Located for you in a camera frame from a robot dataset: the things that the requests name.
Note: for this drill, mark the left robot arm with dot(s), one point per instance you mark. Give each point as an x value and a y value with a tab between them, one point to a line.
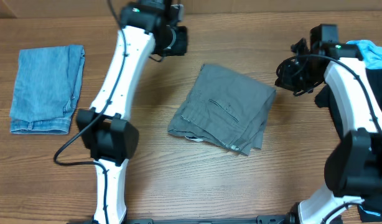
145	29

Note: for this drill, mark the light blue garment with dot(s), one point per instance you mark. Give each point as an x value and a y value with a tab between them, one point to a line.
372	54

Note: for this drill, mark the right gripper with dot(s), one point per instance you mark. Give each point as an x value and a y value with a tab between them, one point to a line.
292	78

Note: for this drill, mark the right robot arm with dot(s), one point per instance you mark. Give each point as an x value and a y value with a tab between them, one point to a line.
353	171

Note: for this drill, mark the grey shorts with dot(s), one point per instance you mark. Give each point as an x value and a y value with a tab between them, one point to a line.
225	108

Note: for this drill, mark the folded blue denim jeans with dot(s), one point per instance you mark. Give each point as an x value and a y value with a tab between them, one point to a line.
47	89

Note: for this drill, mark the black garment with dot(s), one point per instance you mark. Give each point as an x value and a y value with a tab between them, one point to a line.
371	211

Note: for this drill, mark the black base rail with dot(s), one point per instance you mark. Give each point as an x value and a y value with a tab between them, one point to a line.
261	219

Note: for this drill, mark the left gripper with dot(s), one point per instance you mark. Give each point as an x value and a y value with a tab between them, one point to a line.
181	47

